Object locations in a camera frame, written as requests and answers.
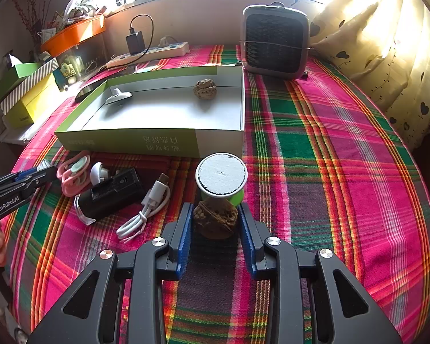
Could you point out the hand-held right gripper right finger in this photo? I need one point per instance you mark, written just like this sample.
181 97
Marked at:
246 238

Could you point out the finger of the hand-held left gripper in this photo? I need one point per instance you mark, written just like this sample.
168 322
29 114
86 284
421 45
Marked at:
25 176

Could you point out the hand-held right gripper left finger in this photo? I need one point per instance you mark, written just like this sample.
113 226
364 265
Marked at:
184 230

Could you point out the brown walnut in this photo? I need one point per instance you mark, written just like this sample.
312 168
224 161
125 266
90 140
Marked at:
205 89
215 220

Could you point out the white round cap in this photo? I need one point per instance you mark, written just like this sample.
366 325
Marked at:
98 173

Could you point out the black rectangular device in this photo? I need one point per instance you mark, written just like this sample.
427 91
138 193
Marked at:
111 191

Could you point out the green cardboard box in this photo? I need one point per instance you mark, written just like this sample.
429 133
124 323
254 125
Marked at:
165 114

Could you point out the person's left hand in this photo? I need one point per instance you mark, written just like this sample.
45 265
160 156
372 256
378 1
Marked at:
0 238

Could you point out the white paper sheet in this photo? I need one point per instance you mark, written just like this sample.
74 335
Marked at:
14 136

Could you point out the yellow box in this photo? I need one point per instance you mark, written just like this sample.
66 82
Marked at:
32 104

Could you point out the black smartphone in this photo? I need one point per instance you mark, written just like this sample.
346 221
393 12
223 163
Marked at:
87 91

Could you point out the green striped box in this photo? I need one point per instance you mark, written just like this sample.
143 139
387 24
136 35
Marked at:
21 70

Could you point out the teal box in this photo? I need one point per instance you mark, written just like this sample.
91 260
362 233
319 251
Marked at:
62 75

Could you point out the white tissue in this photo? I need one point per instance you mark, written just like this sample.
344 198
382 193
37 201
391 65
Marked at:
13 61

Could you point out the plaid tablecloth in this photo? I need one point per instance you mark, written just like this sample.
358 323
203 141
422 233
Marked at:
326 150

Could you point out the clear glass tank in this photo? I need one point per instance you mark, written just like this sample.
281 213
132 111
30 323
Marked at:
86 57

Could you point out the white mug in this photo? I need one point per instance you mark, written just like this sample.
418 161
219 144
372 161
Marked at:
46 36

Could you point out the orange tray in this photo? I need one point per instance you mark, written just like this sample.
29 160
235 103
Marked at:
68 36

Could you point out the dried red branches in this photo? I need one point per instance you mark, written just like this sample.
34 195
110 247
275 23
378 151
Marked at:
25 10

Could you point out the black charger adapter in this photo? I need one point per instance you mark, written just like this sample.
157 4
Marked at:
134 43

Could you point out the white power strip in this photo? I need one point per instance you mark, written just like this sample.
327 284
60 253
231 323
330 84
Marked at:
157 52

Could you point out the white plastic bag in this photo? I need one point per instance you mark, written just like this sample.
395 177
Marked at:
79 1

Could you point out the white plug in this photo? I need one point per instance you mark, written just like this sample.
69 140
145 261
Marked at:
165 41

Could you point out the grey fan heater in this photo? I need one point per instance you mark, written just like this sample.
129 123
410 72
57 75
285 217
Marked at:
272 39

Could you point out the cream heart-print curtain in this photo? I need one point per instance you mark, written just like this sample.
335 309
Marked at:
380 43

